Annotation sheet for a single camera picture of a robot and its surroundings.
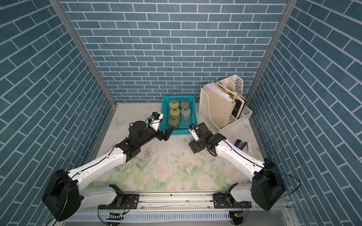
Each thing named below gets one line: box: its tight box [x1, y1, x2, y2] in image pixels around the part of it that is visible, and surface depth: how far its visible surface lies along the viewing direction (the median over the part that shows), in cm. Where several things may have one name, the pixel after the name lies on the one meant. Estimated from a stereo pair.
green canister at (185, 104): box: [180, 100, 190, 110], surface depth 111 cm
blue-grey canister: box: [180, 107, 191, 122], surface depth 107 cm
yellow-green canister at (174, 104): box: [169, 100, 180, 109], surface depth 110 cm
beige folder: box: [202, 81, 236, 129], surface depth 89 cm
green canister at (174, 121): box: [167, 116, 180, 130], surface depth 101 cm
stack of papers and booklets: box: [203, 80, 247, 130], surface depth 90 cm
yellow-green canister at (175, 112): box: [169, 107, 181, 118], surface depth 106 cm
